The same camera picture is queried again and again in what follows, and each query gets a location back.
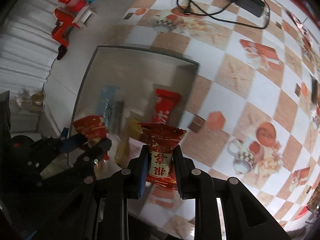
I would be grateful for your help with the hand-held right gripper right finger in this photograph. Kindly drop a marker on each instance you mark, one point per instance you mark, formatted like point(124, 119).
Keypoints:
point(178, 170)

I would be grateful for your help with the white pleated cloth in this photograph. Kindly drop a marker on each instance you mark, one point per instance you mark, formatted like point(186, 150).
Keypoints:
point(22, 55)

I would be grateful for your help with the yellow snack packet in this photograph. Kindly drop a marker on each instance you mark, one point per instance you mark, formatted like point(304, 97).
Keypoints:
point(127, 142)

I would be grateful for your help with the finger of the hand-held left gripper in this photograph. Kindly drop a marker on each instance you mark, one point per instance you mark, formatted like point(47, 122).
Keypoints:
point(100, 147)
point(72, 142)

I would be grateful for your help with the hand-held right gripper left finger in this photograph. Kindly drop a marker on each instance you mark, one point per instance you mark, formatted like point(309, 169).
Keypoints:
point(142, 172)

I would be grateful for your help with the clear packet with dark bar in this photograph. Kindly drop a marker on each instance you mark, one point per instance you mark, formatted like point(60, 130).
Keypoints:
point(118, 112)

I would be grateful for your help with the small dark object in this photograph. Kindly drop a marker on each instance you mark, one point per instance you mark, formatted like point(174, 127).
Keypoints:
point(62, 52)

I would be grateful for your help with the red square snack packet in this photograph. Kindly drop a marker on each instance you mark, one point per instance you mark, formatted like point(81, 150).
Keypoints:
point(91, 126)
point(162, 142)

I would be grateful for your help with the light blue snack packet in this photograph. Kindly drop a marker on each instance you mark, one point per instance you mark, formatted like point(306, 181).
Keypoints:
point(107, 100)

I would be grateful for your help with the long red snack packet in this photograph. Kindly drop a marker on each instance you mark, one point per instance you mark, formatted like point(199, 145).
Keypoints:
point(165, 105)

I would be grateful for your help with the white cardboard box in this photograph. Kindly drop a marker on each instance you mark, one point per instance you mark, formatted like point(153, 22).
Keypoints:
point(140, 75)

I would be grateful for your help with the clutter of wrappers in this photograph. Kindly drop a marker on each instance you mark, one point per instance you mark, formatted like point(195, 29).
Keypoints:
point(30, 98)

